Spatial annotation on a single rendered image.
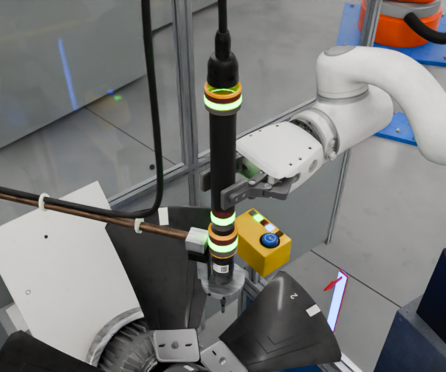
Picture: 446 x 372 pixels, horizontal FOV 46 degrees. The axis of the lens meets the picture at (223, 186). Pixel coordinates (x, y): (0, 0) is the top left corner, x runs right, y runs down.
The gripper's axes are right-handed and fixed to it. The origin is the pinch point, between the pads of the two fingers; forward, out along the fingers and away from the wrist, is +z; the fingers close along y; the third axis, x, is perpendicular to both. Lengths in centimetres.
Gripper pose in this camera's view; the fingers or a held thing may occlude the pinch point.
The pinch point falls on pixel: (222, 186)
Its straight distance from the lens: 71.6
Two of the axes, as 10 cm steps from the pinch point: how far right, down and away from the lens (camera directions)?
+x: 0.0, -7.4, -6.8
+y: -6.2, -5.3, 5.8
